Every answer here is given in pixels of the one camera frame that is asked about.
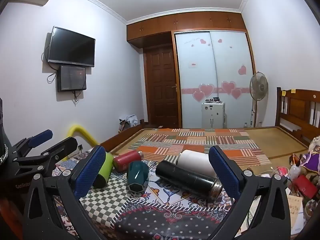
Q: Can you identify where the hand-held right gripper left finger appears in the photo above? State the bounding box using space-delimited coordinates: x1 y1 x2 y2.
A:
22 145 108 240

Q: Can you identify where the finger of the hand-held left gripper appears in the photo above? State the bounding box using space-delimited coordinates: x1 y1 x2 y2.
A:
10 129 54 159
12 137 79 178

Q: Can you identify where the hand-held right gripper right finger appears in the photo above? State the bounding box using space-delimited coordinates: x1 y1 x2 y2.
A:
207 145 292 240

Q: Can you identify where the teal cup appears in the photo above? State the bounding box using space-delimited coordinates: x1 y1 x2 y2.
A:
127 161 150 193

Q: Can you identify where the lime green cup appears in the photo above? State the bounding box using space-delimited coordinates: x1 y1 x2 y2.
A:
92 152 114 189

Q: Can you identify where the white cup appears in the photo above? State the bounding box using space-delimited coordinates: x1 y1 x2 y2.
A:
177 149 217 178

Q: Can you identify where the yellow foam tube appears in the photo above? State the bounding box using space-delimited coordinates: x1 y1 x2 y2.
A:
62 124 99 161

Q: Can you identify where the green checkered cloth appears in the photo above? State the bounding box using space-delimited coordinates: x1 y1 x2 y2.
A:
80 169 151 228

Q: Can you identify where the black insulated bottle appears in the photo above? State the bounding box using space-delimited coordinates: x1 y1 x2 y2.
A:
155 160 223 201

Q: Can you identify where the red insulated bottle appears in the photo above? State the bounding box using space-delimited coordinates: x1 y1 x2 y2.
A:
112 150 144 172

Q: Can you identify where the patchwork striped blanket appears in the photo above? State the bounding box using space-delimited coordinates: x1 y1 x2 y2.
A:
127 128 272 167

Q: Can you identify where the wooden bed footboard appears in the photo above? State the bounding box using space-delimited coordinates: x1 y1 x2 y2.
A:
100 119 146 151

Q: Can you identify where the small white cabinet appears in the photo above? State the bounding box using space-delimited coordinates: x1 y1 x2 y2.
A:
201 102 226 130

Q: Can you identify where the grey bag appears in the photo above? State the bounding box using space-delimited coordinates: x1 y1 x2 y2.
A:
119 114 139 132

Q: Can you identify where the clear plastic bottle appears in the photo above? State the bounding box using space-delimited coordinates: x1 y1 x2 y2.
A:
287 160 302 181

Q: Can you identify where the sheet of paper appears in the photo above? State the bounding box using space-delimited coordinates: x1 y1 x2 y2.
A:
285 194 305 233

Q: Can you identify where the red box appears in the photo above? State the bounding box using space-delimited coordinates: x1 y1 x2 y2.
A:
294 175 319 199

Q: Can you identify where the purple dressed doll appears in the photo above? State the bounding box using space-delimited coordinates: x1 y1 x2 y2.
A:
300 136 320 173

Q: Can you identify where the standing fan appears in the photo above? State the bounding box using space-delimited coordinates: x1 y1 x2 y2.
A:
249 72 269 128

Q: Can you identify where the wooden bed headboard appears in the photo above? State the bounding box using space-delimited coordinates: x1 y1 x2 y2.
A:
276 87 320 146

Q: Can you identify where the brown wooden door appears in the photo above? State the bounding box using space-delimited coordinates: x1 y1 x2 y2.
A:
144 45 179 128

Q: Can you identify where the wooden wardrobe with sliding doors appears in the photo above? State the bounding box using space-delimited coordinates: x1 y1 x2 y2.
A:
126 11 257 129

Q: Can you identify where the white cable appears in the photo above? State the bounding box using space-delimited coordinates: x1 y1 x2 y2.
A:
257 165 283 179

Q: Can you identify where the small wall-mounted monitor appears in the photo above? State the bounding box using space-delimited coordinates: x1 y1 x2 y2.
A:
57 65 87 92

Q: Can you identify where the black television cable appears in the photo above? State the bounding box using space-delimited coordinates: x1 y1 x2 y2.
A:
41 45 58 83

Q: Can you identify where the wall-mounted television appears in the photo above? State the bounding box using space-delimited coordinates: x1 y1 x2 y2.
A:
47 26 96 68

